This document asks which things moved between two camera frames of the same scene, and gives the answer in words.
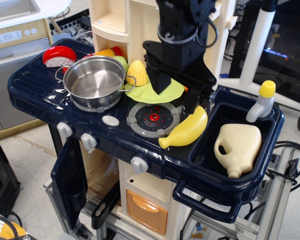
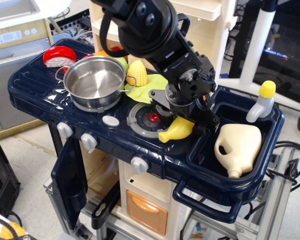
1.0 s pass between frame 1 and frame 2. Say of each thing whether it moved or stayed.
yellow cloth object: stayed
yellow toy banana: moved
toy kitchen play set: stayed
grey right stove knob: stayed
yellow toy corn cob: stayed
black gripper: moved
